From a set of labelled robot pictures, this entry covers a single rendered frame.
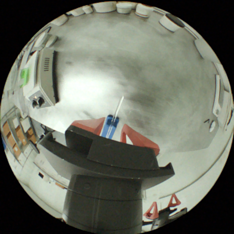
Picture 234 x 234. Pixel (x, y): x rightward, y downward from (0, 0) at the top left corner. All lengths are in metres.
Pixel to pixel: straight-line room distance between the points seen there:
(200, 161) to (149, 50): 1.22
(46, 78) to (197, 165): 1.43
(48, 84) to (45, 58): 0.09
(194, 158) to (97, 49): 1.34
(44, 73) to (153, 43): 0.30
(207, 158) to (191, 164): 0.29
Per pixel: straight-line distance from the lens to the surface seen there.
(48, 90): 0.26
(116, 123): 0.21
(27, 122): 2.66
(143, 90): 0.21
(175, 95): 0.25
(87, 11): 0.38
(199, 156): 1.23
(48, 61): 0.28
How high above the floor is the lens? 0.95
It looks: 62 degrees down
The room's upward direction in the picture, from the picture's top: 175 degrees counter-clockwise
